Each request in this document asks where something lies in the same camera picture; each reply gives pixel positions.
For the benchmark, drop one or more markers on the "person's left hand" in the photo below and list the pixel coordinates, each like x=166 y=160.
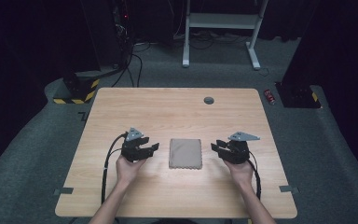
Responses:
x=129 y=171

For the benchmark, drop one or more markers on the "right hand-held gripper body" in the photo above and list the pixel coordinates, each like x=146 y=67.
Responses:
x=239 y=151

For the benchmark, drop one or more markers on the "beige cloth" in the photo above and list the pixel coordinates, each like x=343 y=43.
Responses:
x=185 y=154

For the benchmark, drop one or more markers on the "red can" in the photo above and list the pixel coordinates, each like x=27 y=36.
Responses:
x=269 y=96

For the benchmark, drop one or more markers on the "grey round table grommet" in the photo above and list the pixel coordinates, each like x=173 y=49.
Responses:
x=209 y=100

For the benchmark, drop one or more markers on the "person's right hand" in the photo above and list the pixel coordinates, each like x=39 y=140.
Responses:
x=240 y=174

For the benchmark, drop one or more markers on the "grey tape strip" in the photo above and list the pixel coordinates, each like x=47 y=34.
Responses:
x=287 y=188
x=63 y=191

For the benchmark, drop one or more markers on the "black yellow striped stand base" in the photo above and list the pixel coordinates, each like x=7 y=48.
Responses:
x=80 y=90

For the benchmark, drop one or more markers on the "dark equipment rack red light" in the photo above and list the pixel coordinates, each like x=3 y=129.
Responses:
x=122 y=31

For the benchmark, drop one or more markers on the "black stand base yellow corner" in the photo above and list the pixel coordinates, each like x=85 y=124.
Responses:
x=296 y=96

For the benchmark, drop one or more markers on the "white metal stand frame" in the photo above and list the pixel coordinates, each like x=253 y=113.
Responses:
x=220 y=21

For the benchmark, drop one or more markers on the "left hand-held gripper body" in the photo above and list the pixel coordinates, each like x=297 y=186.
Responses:
x=132 y=149

